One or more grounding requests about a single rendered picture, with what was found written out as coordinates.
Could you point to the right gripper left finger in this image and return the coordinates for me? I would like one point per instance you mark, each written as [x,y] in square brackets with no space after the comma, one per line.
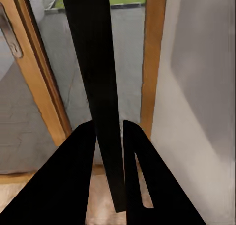
[58,192]

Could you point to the poster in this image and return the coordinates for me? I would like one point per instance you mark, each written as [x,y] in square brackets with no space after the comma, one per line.
[90,25]

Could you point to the door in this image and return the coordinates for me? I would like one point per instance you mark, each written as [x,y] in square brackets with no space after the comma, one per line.
[42,94]

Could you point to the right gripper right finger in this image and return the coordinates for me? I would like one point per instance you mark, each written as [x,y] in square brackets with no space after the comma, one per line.
[171,204]

